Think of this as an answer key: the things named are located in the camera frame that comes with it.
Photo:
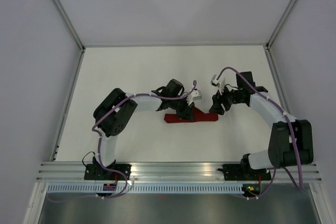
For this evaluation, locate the dark red cloth napkin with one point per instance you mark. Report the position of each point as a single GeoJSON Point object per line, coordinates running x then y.
{"type": "Point", "coordinates": [198, 116]}

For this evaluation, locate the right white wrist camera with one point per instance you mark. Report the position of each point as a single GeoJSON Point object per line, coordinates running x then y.
{"type": "Point", "coordinates": [219, 83]}

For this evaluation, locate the right aluminium frame post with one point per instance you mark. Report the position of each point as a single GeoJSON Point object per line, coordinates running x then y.
{"type": "Point", "coordinates": [281, 22]}

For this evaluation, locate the white slotted cable duct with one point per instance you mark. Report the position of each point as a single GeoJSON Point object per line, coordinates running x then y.
{"type": "Point", "coordinates": [147, 188]}

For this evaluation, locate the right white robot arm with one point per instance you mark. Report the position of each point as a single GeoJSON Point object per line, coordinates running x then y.
{"type": "Point", "coordinates": [290, 142]}

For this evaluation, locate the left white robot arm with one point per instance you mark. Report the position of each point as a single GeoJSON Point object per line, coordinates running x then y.
{"type": "Point", "coordinates": [115, 111]}

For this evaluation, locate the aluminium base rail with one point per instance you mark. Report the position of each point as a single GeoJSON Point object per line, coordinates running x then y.
{"type": "Point", "coordinates": [150, 172]}

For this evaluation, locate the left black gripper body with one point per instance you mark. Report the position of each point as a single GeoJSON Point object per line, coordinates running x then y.
{"type": "Point", "coordinates": [176, 103]}

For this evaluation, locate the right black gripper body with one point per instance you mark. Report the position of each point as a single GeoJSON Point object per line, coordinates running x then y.
{"type": "Point", "coordinates": [227, 97]}

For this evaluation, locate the aluminium frame post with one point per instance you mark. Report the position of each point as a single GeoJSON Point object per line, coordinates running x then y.
{"type": "Point", "coordinates": [65, 18]}
{"type": "Point", "coordinates": [281, 22]}

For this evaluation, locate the left aluminium frame post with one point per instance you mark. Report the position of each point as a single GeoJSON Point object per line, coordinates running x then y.
{"type": "Point", "coordinates": [65, 18]}

